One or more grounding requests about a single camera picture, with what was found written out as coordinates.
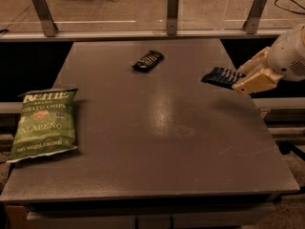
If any left metal bracket post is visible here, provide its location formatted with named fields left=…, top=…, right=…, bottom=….
left=31, top=0, right=58, bottom=37

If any black rxbar chocolate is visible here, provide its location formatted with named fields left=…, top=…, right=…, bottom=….
left=132, top=51, right=164, bottom=73

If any metal bracket post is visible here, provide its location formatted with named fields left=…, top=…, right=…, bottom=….
left=166, top=0, right=179, bottom=35
left=243, top=0, right=268, bottom=34
left=31, top=0, right=58, bottom=37

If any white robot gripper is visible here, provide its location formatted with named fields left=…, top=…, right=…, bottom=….
left=233, top=24, right=305, bottom=94

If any black cable on floor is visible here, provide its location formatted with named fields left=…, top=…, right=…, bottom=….
left=271, top=0, right=305, bottom=16

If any dark blue rxbar blueberry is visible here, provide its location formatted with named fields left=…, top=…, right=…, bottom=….
left=201, top=67, right=244, bottom=90

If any green jalapeno chips bag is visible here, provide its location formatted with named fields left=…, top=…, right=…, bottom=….
left=8, top=89, right=77, bottom=163

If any right metal bracket post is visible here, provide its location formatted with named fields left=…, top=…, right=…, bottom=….
left=243, top=0, right=268, bottom=34

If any middle metal bracket post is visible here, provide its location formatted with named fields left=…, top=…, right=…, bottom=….
left=166, top=0, right=179, bottom=35

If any metal rail behind table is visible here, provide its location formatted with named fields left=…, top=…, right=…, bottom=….
left=0, top=29, right=287, bottom=42

